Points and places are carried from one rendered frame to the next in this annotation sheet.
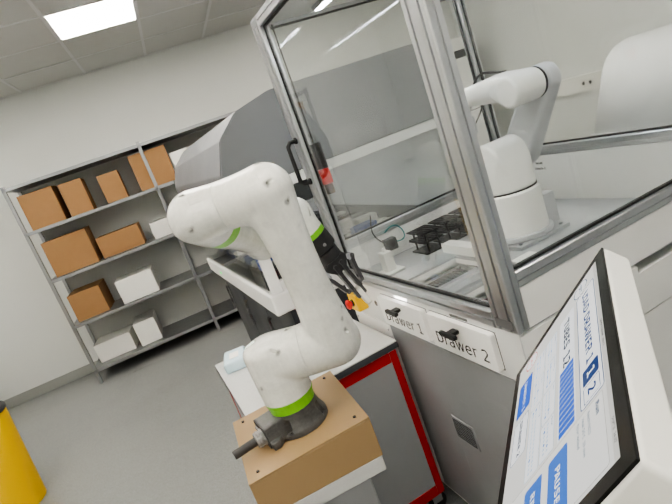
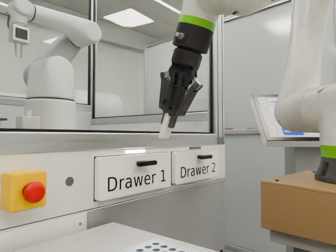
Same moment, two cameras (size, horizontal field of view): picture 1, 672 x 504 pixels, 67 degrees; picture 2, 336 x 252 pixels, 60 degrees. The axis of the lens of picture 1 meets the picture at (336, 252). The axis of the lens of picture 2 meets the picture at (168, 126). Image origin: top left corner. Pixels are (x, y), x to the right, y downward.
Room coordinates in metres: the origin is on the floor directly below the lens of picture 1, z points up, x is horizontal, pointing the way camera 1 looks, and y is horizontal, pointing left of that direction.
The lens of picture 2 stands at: (1.96, 0.63, 0.98)
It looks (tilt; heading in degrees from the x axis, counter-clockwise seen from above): 2 degrees up; 239
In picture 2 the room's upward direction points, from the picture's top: straight up
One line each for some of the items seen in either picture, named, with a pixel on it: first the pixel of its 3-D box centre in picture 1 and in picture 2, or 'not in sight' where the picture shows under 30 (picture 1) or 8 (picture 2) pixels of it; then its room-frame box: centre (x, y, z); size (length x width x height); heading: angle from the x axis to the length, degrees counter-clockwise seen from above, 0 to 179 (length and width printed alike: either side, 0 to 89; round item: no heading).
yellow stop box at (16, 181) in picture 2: (357, 300); (25, 189); (1.91, -0.01, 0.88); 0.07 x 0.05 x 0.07; 20
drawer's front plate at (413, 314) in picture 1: (403, 316); (137, 173); (1.60, -0.14, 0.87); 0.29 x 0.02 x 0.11; 20
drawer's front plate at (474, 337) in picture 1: (461, 339); (197, 165); (1.31, -0.25, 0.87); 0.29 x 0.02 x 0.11; 20
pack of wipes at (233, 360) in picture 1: (235, 359); not in sight; (2.00, 0.54, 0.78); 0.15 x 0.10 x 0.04; 8
